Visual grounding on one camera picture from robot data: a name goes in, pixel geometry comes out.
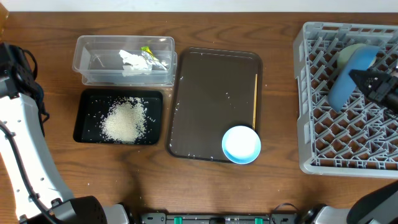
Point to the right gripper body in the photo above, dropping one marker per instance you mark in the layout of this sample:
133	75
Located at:
387	94

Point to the dark blue plate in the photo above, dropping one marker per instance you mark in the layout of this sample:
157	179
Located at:
343	86

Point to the mint green bowl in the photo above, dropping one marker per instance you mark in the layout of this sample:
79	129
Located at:
346	53

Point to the light blue bowl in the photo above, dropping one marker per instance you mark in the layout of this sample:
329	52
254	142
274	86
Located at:
241	145

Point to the yellow green snack wrapper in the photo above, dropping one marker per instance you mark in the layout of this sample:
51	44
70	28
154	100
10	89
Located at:
151	59

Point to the white tissue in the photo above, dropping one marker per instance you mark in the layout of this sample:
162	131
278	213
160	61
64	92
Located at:
133	63

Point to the white rice pile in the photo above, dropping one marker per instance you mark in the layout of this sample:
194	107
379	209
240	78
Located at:
125	121

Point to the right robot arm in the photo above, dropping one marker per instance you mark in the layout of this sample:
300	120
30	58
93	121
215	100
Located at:
379	206

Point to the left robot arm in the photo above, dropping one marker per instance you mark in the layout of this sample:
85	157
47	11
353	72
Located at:
40	193

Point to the grey dishwasher rack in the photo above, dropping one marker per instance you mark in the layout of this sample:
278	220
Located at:
360	140

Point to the wooden chopstick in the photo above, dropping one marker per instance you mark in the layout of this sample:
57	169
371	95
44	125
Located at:
255	103

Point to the brown serving tray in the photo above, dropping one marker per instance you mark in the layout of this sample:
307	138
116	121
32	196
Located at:
214	92

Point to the clear plastic bin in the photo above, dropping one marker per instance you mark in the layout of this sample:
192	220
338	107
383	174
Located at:
97	59

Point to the black tray bin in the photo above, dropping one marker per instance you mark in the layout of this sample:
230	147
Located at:
95	105

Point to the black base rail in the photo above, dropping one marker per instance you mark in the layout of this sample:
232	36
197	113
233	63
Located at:
162	218

